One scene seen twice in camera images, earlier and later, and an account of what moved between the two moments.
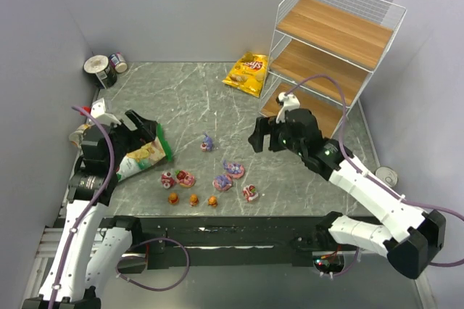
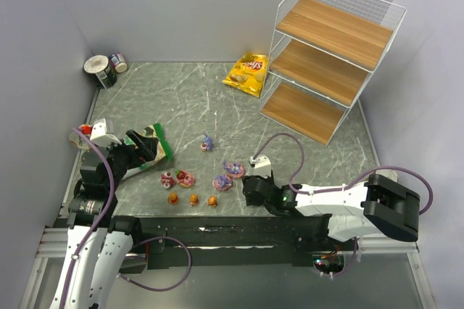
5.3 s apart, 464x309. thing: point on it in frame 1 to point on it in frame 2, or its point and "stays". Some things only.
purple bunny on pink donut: (233, 170) stays
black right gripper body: (270, 136) to (250, 188)
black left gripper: (127, 133) to (134, 147)
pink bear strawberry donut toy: (185, 179) stays
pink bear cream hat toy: (167, 180) stays
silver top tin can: (387, 175) stays
